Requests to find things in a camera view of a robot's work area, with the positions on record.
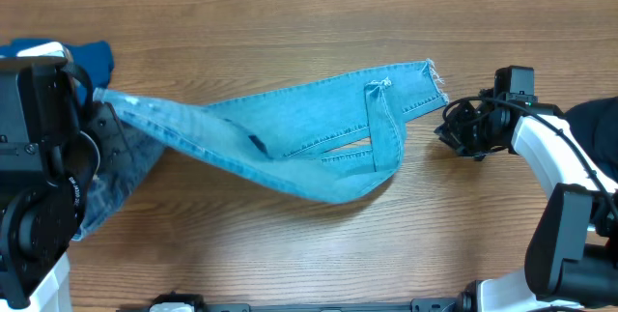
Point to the dark blue t-shirt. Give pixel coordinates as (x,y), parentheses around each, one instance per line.
(95,59)

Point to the light blue denim jeans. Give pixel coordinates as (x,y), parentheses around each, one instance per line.
(333,141)

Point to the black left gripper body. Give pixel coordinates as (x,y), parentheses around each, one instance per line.
(103,126)

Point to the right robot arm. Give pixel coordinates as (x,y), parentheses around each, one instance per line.
(571,261)

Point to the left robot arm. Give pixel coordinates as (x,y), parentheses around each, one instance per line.
(55,138)

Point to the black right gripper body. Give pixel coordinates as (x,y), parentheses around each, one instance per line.
(464,127)

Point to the dark navy garment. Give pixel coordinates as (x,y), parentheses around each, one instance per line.
(594,126)

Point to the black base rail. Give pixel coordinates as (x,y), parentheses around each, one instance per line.
(197,303)

